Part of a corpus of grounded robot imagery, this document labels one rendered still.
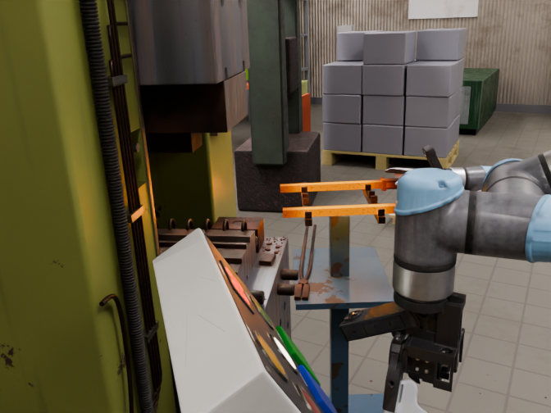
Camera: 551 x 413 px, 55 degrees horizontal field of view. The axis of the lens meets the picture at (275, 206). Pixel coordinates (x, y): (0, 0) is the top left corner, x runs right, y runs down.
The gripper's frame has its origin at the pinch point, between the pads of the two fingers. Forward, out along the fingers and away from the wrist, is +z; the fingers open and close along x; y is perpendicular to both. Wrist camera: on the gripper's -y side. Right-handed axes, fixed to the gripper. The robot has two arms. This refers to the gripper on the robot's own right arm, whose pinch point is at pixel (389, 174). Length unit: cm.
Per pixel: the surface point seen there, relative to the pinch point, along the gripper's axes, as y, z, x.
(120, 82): -42, 62, -86
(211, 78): -41, 49, -76
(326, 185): 2.3, 21.1, -1.3
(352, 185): 2.6, 12.6, -1.3
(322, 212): 2.9, 24.9, -25.3
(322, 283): 29.1, 24.5, -19.0
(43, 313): -10, 74, -99
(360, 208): 2.1, 13.9, -25.4
